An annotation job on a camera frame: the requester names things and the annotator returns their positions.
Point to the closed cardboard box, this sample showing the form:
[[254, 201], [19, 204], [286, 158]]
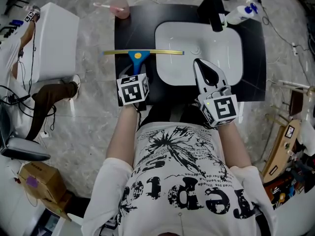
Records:
[[41, 181]]

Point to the person's right forearm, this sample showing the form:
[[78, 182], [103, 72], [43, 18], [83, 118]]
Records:
[[232, 146]]

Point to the person's black trousers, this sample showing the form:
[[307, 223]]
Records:
[[172, 113]]

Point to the white power strip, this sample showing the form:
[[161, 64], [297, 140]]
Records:
[[294, 48]]

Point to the white bottle blue cap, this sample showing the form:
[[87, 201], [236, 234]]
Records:
[[237, 15]]

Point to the white cabinet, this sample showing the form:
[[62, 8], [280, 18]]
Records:
[[54, 40]]

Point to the pink cup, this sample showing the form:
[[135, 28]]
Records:
[[120, 8]]

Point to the white rod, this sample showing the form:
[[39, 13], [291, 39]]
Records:
[[294, 84]]

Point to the blue and yellow squeegee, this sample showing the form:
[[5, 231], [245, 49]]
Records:
[[136, 58]]

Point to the black faucet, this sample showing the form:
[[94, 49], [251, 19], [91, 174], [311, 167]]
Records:
[[211, 6]]

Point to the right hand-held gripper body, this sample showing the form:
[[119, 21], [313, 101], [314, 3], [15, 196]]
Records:
[[221, 107]]

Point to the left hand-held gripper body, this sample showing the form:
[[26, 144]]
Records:
[[133, 90]]

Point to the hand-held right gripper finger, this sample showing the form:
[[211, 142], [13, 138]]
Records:
[[199, 77], [219, 75]]

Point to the white printed T-shirt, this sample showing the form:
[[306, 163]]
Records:
[[177, 181]]

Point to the white sink basin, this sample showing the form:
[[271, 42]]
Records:
[[177, 43]]

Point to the pink white toothbrush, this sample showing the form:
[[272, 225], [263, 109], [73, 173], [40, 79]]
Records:
[[105, 6]]

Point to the colourful patterned bag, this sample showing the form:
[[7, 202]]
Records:
[[283, 193]]

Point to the person's left forearm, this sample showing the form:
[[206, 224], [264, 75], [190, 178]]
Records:
[[123, 131]]

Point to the grey office chair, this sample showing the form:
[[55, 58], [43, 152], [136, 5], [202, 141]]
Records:
[[24, 151]]

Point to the wooden board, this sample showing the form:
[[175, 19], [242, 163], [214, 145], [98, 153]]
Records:
[[280, 151]]

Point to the black vanity counter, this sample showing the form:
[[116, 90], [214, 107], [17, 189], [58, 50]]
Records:
[[137, 28]]

